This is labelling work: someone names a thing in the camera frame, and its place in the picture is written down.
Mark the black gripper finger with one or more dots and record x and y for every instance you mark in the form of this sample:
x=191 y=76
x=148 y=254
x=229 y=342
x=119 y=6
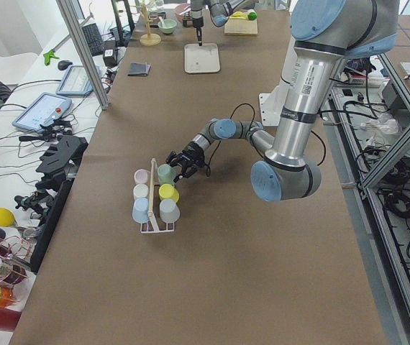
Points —
x=175 y=159
x=187 y=171
x=199 y=36

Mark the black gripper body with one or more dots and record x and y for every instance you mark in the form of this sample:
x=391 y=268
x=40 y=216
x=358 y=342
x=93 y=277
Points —
x=193 y=150
x=197 y=20

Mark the green cup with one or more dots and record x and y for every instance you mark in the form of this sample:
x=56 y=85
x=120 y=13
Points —
x=166 y=174

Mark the cream rabbit tray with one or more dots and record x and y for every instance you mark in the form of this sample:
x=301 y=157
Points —
x=201 y=58

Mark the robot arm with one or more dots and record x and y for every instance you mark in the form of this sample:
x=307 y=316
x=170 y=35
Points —
x=219 y=12
x=326 y=34

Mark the yellow cup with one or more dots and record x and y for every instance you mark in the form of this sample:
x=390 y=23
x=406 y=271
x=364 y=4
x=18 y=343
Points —
x=168 y=191

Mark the pink cup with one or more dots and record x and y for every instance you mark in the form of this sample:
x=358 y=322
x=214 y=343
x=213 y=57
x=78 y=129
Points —
x=142 y=176

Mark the grey cup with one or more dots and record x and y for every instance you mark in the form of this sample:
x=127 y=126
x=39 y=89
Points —
x=169 y=211

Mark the white cup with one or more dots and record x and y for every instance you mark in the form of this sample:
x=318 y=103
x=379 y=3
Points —
x=140 y=191

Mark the wooden cup tree stand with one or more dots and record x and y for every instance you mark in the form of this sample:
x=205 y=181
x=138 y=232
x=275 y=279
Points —
x=148 y=39

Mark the blue cup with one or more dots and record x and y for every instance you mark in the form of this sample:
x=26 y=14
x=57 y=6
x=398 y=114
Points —
x=140 y=210

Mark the pink bowl of ice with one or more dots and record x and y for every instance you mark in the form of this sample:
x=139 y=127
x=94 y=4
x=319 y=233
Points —
x=179 y=11

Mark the green bowl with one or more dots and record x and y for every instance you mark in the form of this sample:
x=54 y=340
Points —
x=167 y=26

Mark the wooden cutting board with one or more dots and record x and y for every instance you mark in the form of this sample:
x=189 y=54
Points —
x=242 y=27

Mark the grey folded cloths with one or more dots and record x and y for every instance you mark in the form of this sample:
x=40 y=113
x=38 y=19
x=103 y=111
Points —
x=139 y=69

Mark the black power adapter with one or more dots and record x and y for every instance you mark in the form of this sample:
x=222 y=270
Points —
x=110 y=57

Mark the black keyboard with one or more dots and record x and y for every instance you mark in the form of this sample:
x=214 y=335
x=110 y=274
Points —
x=93 y=39

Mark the far teach pendant tablet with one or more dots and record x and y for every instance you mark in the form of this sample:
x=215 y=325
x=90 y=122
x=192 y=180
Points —
x=75 y=82

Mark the teach pendant tablet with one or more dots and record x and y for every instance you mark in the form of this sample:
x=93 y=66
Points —
x=42 y=112
x=75 y=82

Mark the near teach pendant tablet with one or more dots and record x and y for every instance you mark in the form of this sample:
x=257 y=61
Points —
x=42 y=112

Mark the black computer mouse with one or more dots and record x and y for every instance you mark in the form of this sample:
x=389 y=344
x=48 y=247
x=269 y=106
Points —
x=64 y=64

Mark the green clamp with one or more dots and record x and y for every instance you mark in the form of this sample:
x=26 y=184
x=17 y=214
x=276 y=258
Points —
x=48 y=56

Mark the yellow lemon upper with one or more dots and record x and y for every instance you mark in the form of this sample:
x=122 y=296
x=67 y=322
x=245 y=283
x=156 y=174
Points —
x=7 y=218

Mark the white wire cup rack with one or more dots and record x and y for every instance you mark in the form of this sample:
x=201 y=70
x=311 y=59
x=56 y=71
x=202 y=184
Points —
x=152 y=227

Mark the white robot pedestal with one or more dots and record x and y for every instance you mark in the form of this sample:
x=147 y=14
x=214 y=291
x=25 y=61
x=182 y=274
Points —
x=271 y=104

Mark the black bracket stand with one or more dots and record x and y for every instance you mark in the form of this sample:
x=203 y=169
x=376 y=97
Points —
x=54 y=160

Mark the aluminium frame post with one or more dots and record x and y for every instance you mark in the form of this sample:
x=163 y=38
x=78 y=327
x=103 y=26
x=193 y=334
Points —
x=70 y=18

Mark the copper wire bottle rack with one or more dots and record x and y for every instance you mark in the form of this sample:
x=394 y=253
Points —
x=14 y=260

